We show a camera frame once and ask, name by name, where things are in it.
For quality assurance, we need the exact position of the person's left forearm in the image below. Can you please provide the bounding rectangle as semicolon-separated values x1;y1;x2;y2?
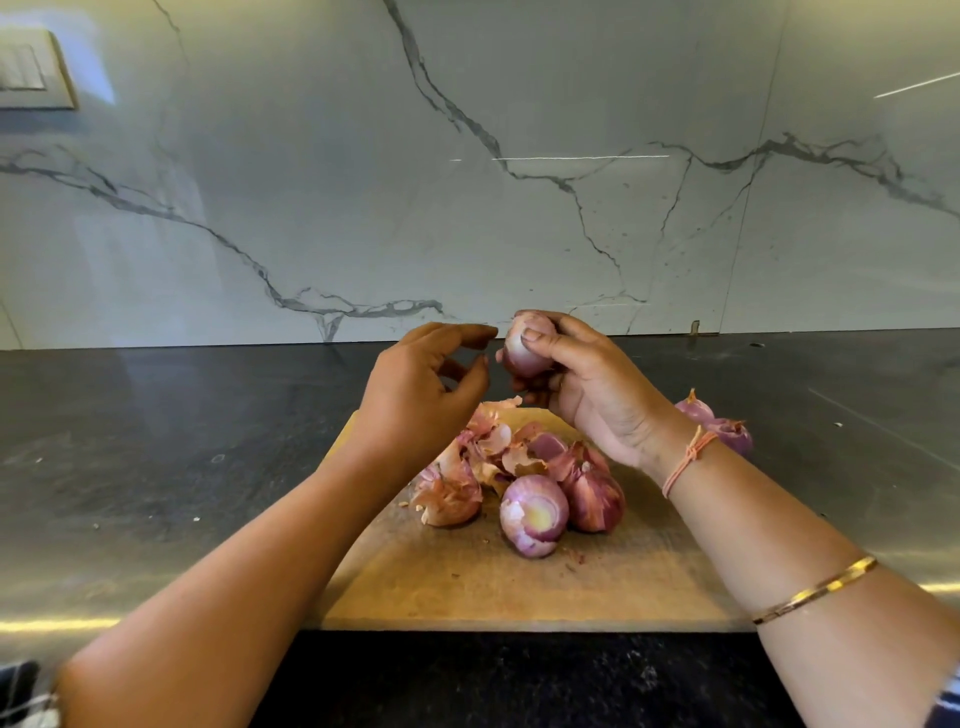
55;453;404;728

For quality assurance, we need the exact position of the person's right hand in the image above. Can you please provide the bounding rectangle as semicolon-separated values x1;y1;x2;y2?
499;309;704;479

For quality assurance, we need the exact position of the person's left hand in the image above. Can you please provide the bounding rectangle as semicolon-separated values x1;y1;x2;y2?
345;321;500;482

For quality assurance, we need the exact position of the person's right forearm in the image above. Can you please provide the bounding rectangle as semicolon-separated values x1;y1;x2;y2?
660;438;960;728

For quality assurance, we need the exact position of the brownish red onion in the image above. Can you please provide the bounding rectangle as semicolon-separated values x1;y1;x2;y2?
501;312;560;380

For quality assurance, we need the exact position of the pile of onion peels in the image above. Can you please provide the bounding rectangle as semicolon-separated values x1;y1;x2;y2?
412;397;609;528

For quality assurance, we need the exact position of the white wall switch plate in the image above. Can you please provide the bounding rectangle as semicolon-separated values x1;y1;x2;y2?
0;27;78;111

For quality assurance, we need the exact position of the black white plaid sleeve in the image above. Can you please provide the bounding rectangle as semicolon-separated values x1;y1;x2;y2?
0;660;62;728

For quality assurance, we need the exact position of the gold bangle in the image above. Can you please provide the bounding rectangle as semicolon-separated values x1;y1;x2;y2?
753;553;881;627

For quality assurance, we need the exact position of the red onion with pale patch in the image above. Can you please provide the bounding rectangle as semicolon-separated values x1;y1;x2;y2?
498;472;572;560

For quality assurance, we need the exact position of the orange thread bracelet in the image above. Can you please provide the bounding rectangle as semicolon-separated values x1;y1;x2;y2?
661;424;722;500

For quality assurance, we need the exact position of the small red onion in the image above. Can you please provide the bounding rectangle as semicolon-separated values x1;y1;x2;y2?
675;388;719;428

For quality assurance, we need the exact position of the wooden cutting board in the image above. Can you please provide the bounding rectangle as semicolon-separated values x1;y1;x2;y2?
307;405;755;632

